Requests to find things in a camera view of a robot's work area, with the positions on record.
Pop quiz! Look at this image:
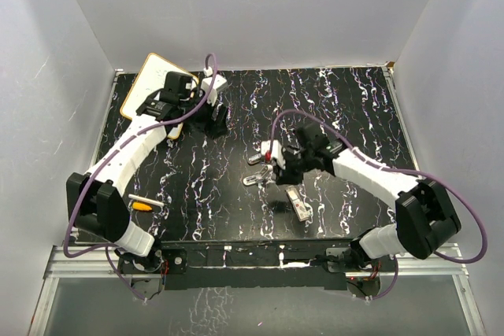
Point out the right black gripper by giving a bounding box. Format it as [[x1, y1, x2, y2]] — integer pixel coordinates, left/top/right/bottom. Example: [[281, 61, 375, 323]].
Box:
[[272, 149, 314, 185]]

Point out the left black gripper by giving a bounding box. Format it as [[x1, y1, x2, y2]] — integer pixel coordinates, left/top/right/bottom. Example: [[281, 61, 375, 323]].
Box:
[[180, 87, 228, 138]]

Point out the white staple box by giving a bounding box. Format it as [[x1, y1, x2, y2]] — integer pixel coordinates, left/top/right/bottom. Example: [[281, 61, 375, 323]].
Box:
[[285, 186, 310, 222]]

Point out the beige grey stapler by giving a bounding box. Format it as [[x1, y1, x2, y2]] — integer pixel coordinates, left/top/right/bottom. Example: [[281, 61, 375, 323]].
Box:
[[247, 153, 262, 166]]

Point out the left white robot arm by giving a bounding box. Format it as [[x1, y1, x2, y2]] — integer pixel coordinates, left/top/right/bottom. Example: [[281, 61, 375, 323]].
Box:
[[66, 72, 228, 272]]

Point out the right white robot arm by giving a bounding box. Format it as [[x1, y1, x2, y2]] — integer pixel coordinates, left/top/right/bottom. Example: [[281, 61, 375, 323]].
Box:
[[261, 124, 461, 271]]

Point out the white marker pen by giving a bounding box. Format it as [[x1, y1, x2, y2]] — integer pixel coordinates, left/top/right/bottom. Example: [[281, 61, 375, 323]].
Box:
[[128, 194, 165, 207]]

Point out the orange marker cap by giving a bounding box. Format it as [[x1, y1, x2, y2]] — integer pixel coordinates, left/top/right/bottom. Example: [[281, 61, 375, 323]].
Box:
[[132, 201, 153, 212]]

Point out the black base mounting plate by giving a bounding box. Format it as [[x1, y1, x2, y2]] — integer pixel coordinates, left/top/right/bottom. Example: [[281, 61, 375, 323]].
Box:
[[119, 238, 395, 290]]

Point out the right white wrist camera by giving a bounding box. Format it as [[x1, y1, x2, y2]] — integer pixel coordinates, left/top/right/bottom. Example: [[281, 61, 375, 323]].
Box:
[[260, 139, 286, 169]]

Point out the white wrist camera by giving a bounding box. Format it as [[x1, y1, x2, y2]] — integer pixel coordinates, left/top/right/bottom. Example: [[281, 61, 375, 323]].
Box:
[[260, 139, 286, 169], [200, 67, 228, 105]]

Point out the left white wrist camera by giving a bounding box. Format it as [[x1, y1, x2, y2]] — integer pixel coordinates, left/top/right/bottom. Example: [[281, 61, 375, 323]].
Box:
[[200, 67, 228, 105]]

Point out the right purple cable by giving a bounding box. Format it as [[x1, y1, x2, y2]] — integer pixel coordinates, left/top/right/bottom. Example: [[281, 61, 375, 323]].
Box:
[[270, 109, 489, 300]]

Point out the purple cable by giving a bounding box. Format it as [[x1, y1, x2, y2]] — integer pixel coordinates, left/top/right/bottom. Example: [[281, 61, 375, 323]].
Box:
[[62, 52, 220, 301], [270, 109, 489, 300]]

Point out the small whiteboard with wooden frame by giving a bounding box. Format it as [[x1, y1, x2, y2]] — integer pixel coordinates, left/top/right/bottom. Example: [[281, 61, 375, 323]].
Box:
[[120, 53, 199, 120]]

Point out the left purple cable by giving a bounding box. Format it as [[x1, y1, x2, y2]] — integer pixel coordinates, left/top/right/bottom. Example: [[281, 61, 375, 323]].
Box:
[[62, 52, 220, 301]]

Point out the aluminium frame rail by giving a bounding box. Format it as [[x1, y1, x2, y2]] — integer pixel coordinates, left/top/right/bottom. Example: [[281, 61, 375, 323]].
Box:
[[29, 243, 131, 336]]

